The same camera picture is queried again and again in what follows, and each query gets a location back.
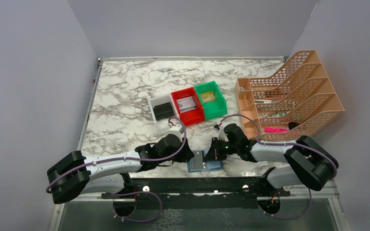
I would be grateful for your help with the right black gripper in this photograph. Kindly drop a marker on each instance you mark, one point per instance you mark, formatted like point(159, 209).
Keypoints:
point(214, 153)

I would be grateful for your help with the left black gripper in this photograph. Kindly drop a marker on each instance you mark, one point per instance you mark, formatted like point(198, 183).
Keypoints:
point(186, 153)

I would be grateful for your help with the blue card holder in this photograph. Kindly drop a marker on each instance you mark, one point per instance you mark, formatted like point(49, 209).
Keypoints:
point(208, 166)

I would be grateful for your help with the gold credit card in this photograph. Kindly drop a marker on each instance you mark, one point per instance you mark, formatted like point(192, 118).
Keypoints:
point(207, 97)

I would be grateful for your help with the black VIP credit card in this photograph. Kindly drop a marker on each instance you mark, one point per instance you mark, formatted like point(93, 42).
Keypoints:
point(196, 163)

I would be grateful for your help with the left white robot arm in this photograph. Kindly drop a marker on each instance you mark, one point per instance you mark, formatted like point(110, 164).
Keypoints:
point(76, 174)

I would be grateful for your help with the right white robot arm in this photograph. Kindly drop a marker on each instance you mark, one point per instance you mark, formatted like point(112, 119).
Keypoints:
point(307, 162)

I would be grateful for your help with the stack of cards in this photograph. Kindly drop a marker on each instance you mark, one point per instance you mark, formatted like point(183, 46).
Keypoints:
point(186, 104)

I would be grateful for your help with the white plastic bin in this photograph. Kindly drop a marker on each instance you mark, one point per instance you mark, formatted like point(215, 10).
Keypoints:
point(162, 126)

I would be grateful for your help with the pink marker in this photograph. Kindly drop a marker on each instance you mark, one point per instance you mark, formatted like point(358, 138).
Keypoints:
point(275, 130)

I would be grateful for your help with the black wallet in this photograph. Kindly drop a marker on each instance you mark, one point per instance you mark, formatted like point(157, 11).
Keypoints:
point(163, 111)

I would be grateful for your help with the red plastic bin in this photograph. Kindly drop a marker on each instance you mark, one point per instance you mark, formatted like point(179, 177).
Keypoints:
point(193, 116)

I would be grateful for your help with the green plastic bin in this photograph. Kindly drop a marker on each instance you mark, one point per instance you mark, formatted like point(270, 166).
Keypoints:
point(216, 108)

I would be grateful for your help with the pens in organizer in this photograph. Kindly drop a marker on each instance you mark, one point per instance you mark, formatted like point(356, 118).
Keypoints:
point(271, 114)

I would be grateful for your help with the orange file organizer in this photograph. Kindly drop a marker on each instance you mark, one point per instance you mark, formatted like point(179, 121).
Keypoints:
point(307, 94)

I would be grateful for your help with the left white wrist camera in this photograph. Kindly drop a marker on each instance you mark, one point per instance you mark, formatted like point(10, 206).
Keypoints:
point(178, 131)

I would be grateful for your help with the black mounting rail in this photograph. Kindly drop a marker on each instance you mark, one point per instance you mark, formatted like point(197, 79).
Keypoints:
point(192, 193)

